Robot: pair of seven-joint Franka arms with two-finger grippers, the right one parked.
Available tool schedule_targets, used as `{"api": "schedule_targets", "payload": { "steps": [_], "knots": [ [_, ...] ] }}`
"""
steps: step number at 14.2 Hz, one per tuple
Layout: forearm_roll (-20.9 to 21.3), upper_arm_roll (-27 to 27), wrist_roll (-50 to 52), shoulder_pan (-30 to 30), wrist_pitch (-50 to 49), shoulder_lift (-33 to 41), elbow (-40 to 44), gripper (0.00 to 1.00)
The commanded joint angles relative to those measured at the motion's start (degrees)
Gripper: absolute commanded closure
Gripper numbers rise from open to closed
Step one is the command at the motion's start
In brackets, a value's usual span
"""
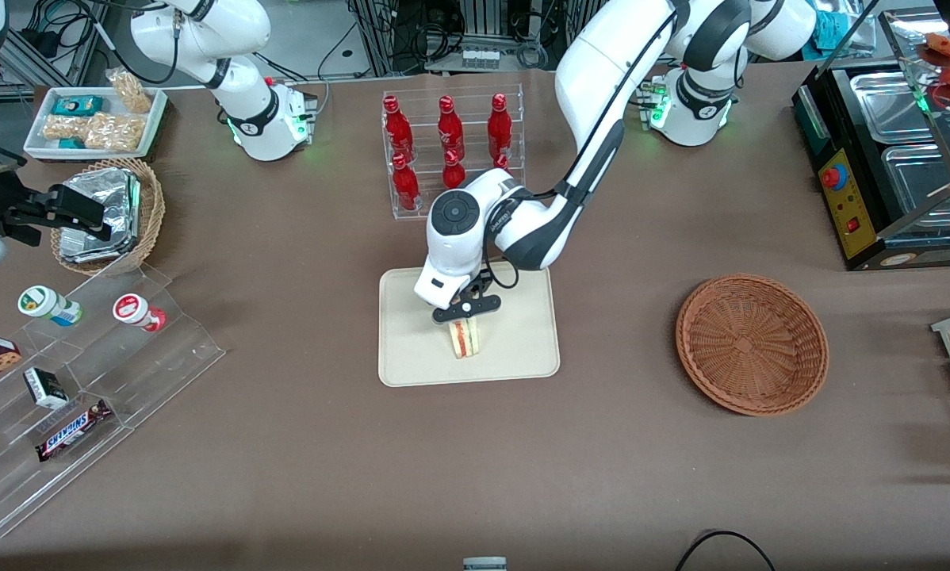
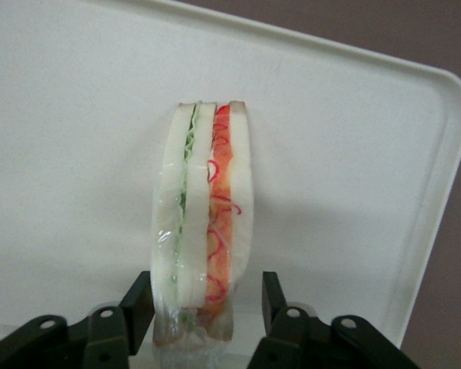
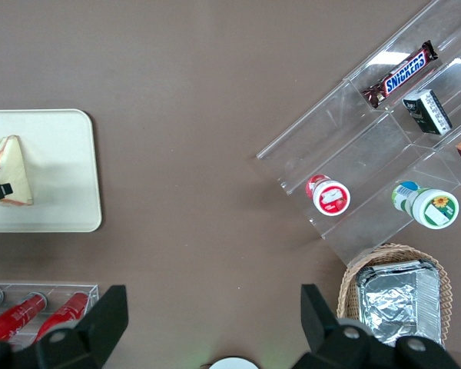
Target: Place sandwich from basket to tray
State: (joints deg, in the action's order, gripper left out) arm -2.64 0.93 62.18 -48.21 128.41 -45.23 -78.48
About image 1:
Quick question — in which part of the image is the triangle sandwich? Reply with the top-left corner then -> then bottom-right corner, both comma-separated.
443,317 -> 482,360

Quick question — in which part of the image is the beige rectangular tray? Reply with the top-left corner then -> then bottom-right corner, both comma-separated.
377,266 -> 561,388

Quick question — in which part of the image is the light wicker basket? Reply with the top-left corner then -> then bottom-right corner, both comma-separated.
50,157 -> 166,277

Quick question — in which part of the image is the white plastic snack tray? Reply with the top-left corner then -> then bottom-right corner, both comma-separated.
23,86 -> 168,162

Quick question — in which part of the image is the empty brown wicker basket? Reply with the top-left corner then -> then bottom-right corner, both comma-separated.
675,274 -> 830,418

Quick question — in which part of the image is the aluminium foil container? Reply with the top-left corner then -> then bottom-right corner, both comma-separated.
59,168 -> 142,264

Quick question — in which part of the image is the green lid yogurt bottle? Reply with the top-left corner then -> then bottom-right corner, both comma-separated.
17,285 -> 83,328

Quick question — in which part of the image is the clear acrylic bottle rack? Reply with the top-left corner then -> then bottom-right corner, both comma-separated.
381,82 -> 525,221

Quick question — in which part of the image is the clear bag of crackers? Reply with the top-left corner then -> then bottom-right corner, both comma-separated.
84,112 -> 147,153
42,114 -> 87,142
106,68 -> 153,114

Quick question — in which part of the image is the red lid yogurt bottle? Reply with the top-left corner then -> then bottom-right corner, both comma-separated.
112,293 -> 167,333

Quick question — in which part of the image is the small black carton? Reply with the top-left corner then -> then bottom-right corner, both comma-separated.
23,366 -> 70,410

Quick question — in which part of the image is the clear acrylic tiered stand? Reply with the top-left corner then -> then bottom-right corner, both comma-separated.
0,263 -> 227,540

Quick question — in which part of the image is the Snickers chocolate bar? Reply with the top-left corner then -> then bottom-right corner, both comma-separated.
35,399 -> 113,463

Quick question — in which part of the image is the black glass food warmer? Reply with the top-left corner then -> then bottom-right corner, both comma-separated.
791,0 -> 950,272

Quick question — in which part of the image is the steel food pan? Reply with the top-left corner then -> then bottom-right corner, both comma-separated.
881,145 -> 950,231
850,71 -> 932,145

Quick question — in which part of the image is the black cable loop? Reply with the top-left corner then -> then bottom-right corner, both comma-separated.
675,530 -> 776,571

